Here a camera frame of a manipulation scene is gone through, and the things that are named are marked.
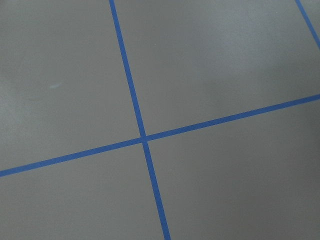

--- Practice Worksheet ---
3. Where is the brown paper table mat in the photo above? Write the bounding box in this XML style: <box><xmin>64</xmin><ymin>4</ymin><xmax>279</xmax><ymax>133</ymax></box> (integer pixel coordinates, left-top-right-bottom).
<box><xmin>0</xmin><ymin>0</ymin><xmax>320</xmax><ymax>240</ymax></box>

